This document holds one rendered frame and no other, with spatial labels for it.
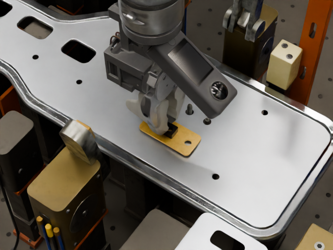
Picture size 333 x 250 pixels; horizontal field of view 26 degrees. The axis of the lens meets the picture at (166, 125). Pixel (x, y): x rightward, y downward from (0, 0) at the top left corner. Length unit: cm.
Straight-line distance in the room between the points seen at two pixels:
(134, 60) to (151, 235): 23
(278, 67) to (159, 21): 28
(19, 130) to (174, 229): 27
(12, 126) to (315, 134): 43
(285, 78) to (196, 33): 52
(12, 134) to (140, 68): 25
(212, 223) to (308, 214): 40
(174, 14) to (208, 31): 74
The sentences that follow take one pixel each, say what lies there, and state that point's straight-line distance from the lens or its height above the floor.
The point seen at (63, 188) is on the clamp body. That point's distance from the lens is 92.
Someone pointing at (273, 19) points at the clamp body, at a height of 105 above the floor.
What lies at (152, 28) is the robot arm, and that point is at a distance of 81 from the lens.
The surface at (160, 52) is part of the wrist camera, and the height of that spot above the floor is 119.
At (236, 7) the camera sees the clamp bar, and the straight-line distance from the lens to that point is 104.
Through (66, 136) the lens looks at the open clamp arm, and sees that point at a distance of 88.
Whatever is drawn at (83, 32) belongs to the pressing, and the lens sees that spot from 114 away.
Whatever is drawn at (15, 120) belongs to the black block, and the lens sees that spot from 106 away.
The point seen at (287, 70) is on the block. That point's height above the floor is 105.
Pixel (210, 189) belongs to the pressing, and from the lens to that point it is 96.
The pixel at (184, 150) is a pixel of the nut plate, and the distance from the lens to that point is 99.
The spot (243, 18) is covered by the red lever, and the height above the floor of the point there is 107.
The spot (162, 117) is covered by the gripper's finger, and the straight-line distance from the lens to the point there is 94.
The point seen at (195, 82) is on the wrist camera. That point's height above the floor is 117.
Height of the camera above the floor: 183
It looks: 55 degrees down
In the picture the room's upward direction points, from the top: straight up
